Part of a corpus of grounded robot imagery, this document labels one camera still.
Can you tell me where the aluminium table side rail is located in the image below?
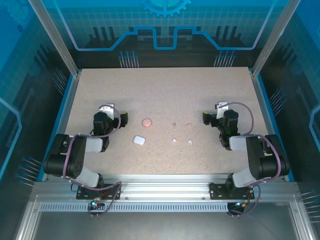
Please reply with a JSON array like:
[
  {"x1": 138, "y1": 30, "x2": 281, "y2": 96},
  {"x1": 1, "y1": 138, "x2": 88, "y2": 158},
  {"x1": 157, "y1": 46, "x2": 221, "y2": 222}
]
[
  {"x1": 37, "y1": 71, "x2": 82, "y2": 182},
  {"x1": 249, "y1": 67, "x2": 301, "y2": 182}
]

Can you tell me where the aluminium frame post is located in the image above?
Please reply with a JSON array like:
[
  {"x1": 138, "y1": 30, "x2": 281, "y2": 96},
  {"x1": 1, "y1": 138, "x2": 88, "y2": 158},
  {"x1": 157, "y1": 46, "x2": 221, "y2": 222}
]
[
  {"x1": 26, "y1": 0, "x2": 82, "y2": 77},
  {"x1": 250, "y1": 0, "x2": 303, "y2": 77}
]

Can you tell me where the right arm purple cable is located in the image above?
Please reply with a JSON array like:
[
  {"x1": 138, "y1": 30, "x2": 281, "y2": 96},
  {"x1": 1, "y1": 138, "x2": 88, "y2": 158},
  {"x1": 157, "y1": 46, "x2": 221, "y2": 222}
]
[{"x1": 217, "y1": 101, "x2": 282, "y2": 218}]

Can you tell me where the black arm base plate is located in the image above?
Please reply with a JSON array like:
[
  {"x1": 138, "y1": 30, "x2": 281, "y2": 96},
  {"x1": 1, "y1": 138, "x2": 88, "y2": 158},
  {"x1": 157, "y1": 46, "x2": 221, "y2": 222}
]
[
  {"x1": 209, "y1": 183, "x2": 255, "y2": 200},
  {"x1": 76, "y1": 183, "x2": 123, "y2": 200}
]

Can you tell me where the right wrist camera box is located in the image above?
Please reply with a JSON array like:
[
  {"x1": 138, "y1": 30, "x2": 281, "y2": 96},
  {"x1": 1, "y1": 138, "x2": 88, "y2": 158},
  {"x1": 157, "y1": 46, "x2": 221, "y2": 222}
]
[{"x1": 216, "y1": 101, "x2": 230, "y2": 120}]

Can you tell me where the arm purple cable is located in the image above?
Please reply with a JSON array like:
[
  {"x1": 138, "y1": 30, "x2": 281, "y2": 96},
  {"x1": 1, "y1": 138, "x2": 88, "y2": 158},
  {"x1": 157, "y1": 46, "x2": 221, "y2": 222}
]
[
  {"x1": 62, "y1": 104, "x2": 123, "y2": 218},
  {"x1": 217, "y1": 101, "x2": 282, "y2": 218}
]

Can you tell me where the slotted grey cable tray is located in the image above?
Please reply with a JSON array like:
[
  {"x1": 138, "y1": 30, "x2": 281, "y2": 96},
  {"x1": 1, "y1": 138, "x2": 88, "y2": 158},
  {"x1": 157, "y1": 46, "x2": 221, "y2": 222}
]
[{"x1": 39, "y1": 202, "x2": 230, "y2": 213}]

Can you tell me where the grey metal panel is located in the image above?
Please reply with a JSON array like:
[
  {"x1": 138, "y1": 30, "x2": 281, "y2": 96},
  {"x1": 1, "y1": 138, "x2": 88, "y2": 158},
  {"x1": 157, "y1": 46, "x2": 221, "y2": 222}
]
[{"x1": 32, "y1": 211, "x2": 301, "y2": 240}]

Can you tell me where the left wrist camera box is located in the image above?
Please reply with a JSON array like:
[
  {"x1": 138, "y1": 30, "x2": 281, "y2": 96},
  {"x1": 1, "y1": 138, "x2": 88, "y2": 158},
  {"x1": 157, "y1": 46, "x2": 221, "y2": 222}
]
[{"x1": 98, "y1": 102, "x2": 121, "y2": 119}]

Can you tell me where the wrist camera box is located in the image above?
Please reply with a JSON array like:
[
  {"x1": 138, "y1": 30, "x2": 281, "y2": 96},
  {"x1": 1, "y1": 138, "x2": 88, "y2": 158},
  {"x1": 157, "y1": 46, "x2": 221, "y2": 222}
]
[
  {"x1": 216, "y1": 101, "x2": 230, "y2": 120},
  {"x1": 98, "y1": 102, "x2": 121, "y2": 119}
]

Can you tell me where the connector with indicator lights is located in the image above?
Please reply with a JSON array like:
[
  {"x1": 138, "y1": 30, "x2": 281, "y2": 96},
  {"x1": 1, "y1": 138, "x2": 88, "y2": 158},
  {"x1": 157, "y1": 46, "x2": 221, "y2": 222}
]
[
  {"x1": 233, "y1": 199, "x2": 251, "y2": 208},
  {"x1": 90, "y1": 197, "x2": 105, "y2": 210}
]

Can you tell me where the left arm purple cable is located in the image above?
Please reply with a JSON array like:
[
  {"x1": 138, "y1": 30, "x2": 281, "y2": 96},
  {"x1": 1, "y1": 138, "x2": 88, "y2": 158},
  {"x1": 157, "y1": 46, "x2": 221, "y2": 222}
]
[{"x1": 62, "y1": 104, "x2": 123, "y2": 218}]

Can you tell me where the aluminium front mounting rail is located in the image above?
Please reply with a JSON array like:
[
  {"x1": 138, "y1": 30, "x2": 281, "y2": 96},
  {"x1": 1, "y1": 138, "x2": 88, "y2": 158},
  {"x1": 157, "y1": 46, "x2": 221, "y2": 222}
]
[{"x1": 33, "y1": 174, "x2": 301, "y2": 201}]

